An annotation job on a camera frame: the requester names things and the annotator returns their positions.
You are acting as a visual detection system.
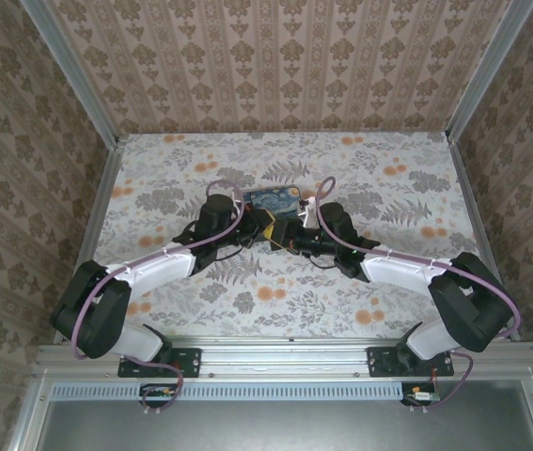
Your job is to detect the floral table cloth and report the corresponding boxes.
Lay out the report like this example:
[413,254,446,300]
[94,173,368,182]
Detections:
[66,131,507,339]

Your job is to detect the aluminium frame post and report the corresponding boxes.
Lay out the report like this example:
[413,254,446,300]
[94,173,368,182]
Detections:
[20,0,120,147]
[447,0,533,142]

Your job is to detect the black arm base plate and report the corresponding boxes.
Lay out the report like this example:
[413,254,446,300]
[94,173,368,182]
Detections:
[118,346,201,379]
[368,346,455,379]

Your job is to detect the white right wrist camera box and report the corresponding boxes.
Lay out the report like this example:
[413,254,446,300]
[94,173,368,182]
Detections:
[301,196,319,229]

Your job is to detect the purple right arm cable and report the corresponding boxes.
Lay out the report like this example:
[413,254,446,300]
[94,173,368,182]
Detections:
[315,177,521,412]

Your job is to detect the dark blue painted tin box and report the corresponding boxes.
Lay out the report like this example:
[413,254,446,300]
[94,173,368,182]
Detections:
[242,186,303,223]

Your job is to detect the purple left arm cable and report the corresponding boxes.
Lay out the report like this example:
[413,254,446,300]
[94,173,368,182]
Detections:
[71,179,248,417]

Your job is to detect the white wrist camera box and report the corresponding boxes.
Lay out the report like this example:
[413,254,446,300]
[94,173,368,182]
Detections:
[301,196,319,229]
[228,190,251,215]

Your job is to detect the slotted pale cable duct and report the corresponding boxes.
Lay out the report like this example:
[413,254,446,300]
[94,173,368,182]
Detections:
[52,381,436,401]

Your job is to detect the aluminium table side rail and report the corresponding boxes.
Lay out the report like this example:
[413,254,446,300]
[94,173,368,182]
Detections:
[54,135,126,344]
[447,133,521,340]

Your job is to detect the small connector board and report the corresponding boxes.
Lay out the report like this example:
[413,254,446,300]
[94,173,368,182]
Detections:
[139,383,178,408]
[401,382,441,408]

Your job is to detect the aluminium cross rail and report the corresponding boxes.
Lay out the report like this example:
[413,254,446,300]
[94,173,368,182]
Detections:
[33,336,533,381]

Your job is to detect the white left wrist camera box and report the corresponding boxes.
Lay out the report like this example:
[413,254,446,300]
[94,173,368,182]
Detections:
[228,190,251,215]

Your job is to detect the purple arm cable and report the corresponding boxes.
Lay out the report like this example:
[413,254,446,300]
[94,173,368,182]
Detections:
[71,179,248,417]
[315,177,521,412]

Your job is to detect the grey metal panel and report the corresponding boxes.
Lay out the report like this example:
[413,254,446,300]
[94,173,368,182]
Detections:
[35,380,533,451]

